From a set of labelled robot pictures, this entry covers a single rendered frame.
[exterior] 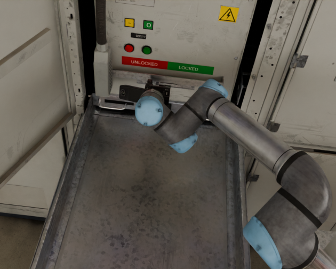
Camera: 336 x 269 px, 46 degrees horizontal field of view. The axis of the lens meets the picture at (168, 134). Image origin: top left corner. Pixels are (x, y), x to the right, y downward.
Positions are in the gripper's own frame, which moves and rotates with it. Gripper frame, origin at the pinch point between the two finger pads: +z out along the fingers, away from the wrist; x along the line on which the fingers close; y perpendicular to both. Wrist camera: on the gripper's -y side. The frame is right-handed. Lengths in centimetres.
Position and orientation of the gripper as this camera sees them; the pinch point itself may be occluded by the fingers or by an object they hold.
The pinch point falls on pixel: (150, 88)
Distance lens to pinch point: 140.6
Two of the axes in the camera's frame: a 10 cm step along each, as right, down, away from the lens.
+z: 0.3, -2.9, 9.6
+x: 1.1, -9.5, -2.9
